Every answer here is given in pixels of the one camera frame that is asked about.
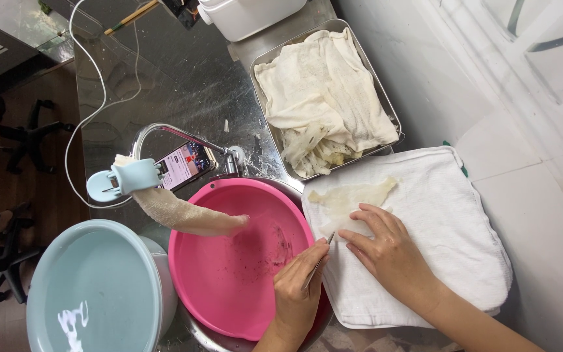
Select person's right hand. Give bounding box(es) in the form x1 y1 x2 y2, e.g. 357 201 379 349
338 203 452 317

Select person's left hand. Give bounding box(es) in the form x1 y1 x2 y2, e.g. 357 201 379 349
274 238 331 340

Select metal tweezers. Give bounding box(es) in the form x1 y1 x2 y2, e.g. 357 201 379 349
301 231 336 292

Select translucent bird's nest piece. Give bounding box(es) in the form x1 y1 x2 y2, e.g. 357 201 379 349
308 176 400 238

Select white folded towel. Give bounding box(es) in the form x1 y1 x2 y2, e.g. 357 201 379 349
301 145 513 330

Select pink plastic basin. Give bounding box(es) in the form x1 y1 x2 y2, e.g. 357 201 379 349
168 177 331 342

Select heap of bird's nest pieces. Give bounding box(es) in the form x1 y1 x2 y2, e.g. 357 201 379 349
281 122 364 179

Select smartphone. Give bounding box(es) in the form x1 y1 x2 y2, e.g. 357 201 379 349
154 141 218 192

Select cream gauze cloth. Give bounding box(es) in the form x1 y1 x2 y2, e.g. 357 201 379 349
253 27 400 153

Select light blue plastic basin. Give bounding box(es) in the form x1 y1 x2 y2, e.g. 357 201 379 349
26 219 165 352

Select light blue clamp holder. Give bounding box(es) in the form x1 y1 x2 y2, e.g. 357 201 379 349
86 158 166 202

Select rectangular metal tray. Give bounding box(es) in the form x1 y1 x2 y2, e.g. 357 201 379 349
249 19 405 182

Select white plastic container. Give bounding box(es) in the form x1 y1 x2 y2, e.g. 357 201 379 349
197 0 308 43

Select black office chair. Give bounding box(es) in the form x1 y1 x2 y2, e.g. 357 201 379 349
0 99 76 175
0 203 44 305

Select wooden chopsticks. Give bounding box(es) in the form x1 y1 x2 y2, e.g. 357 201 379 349
104 0 160 36

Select white cable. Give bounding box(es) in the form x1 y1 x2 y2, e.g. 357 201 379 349
64 0 146 210

